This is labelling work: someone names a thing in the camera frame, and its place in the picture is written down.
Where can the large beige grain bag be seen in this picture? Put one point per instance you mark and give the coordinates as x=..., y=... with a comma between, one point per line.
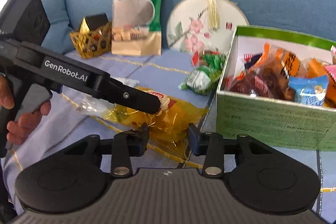
x=136, y=27

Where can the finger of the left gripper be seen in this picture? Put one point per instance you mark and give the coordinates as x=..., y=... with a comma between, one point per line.
x=114, y=91

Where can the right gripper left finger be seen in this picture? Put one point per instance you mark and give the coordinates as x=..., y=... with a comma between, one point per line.
x=125, y=145

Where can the green white cardboard box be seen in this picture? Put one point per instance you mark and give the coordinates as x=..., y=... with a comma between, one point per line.
x=253, y=96

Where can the blue pillow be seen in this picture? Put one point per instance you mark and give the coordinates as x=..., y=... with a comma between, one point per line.
x=58, y=37

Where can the woven bamboo basket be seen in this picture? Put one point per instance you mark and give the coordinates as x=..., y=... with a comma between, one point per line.
x=93, y=43

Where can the green candy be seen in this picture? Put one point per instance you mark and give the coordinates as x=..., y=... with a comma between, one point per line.
x=205, y=76

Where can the person's left hand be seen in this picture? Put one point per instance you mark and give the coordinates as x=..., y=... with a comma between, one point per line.
x=19, y=131

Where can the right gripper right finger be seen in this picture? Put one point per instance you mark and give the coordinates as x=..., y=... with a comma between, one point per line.
x=209, y=145

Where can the round white painted fan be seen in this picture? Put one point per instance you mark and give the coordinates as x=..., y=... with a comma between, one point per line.
x=197, y=25

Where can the blue snack packet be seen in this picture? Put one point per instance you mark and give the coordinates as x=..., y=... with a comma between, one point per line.
x=310, y=92

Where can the yellow cake snack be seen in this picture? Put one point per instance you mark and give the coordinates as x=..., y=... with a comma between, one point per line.
x=167, y=128

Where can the white snack packet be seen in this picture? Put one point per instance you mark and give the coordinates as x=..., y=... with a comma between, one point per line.
x=128, y=82

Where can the black card in basket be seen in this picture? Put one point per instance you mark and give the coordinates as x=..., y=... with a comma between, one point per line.
x=93, y=22

